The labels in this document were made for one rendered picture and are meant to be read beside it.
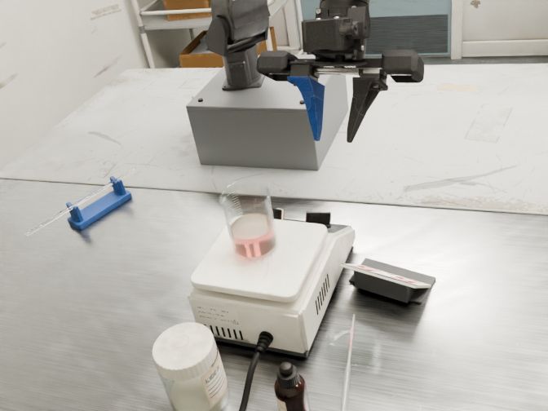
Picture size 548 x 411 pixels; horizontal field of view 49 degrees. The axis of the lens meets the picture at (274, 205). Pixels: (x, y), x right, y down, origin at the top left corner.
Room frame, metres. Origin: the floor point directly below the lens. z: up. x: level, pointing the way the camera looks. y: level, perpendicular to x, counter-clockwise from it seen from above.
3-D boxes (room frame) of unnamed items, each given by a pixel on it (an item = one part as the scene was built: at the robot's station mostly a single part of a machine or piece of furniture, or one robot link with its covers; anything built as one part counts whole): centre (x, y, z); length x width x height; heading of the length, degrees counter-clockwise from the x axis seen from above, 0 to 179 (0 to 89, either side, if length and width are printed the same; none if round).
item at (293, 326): (0.53, 0.01, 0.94); 0.22 x 0.13 x 0.08; 153
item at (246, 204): (0.52, 0.03, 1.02); 0.06 x 0.05 x 0.08; 131
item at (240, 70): (0.93, 0.01, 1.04); 0.07 x 0.07 x 0.06; 77
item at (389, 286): (0.51, -0.11, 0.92); 0.09 x 0.06 x 0.04; 51
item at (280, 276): (0.51, 0.02, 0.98); 0.12 x 0.12 x 0.01; 63
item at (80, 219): (0.79, 0.26, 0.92); 0.10 x 0.03 x 0.04; 133
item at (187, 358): (0.40, 0.11, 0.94); 0.06 x 0.06 x 0.08
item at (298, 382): (0.36, 0.02, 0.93); 0.03 x 0.03 x 0.07
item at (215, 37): (0.93, 0.00, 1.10); 0.09 x 0.07 x 0.06; 121
